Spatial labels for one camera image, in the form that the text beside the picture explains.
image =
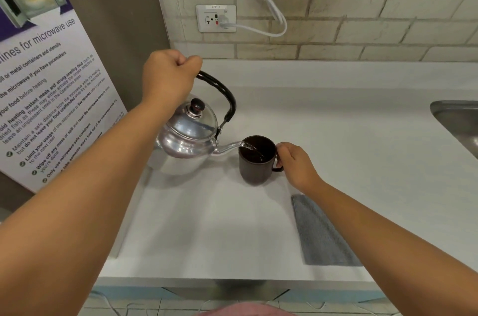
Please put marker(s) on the white purple printed poster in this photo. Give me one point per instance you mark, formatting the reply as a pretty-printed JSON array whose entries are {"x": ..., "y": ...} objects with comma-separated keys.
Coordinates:
[{"x": 48, "y": 84}]

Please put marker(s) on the grey cloth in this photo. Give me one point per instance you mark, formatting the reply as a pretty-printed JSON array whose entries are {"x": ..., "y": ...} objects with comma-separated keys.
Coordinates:
[{"x": 321, "y": 241}]

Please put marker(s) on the person's left forearm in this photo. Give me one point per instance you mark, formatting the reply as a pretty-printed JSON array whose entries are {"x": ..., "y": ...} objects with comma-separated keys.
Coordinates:
[{"x": 74, "y": 215}]

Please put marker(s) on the person's left hand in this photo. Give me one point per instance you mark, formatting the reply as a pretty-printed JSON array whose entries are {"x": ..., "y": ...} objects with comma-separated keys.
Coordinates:
[{"x": 166, "y": 76}]

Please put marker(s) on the dark brown mug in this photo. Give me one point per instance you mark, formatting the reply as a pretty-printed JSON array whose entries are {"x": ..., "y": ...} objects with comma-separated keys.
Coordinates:
[{"x": 254, "y": 174}]

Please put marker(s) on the white countertop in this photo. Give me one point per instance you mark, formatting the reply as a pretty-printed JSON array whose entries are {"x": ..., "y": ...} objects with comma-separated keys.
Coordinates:
[{"x": 373, "y": 140}]

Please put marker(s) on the silver metal kettle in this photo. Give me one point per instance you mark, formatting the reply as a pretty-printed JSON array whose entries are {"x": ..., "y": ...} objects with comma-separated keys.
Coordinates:
[{"x": 186, "y": 144}]

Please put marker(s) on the clear water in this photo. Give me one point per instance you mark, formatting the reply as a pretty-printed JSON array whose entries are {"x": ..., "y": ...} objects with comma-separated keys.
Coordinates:
[{"x": 251, "y": 147}]

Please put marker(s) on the person's right forearm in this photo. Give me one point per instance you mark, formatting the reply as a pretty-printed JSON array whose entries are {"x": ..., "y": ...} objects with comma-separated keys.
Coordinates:
[{"x": 392, "y": 252}]

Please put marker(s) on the stainless steel sink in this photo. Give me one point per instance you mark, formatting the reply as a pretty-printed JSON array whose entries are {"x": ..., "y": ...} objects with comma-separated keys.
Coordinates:
[{"x": 459, "y": 121}]

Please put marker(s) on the pink shirt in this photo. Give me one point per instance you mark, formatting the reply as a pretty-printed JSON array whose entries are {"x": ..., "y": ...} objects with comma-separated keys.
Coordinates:
[{"x": 242, "y": 311}]

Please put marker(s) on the person's right hand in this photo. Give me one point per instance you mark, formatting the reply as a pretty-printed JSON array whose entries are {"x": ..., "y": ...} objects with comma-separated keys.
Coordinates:
[{"x": 297, "y": 168}]

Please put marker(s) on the white wall socket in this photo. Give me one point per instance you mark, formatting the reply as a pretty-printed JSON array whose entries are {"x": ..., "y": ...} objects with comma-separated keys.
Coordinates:
[{"x": 203, "y": 18}]

